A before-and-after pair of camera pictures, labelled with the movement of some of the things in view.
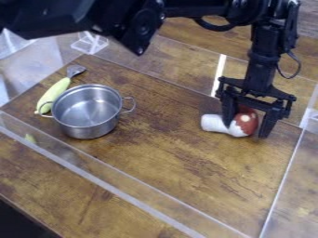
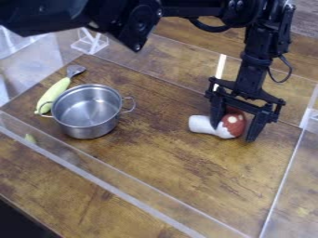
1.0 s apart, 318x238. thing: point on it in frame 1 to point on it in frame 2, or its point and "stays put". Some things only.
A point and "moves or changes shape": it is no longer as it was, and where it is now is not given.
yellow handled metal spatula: (46, 97) stays put
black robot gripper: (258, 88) to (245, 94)
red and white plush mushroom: (243, 126) moves or changes shape
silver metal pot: (87, 110) stays put
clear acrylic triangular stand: (90, 43) stays put
